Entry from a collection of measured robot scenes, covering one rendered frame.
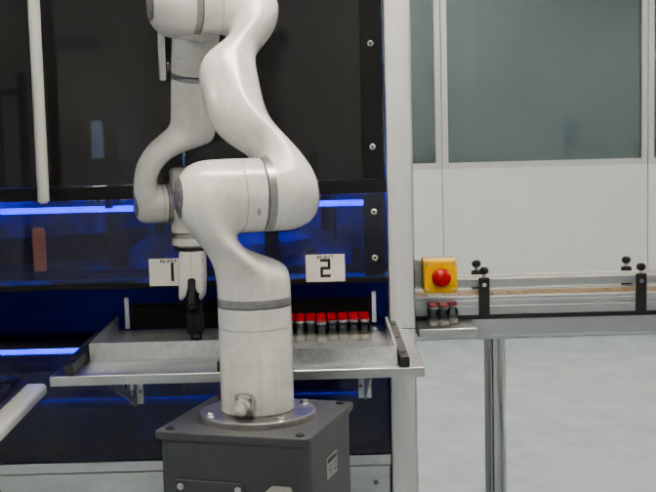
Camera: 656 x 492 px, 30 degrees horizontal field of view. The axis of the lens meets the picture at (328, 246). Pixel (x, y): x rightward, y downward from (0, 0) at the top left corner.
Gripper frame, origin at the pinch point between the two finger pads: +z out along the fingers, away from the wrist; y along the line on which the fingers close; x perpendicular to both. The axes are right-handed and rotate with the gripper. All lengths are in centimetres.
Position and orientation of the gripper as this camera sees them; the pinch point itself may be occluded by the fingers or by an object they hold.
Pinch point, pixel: (195, 322)
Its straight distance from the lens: 249.5
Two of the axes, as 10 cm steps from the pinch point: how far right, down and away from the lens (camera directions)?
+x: 10.0, -0.2, 0.1
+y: 0.1, 1.2, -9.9
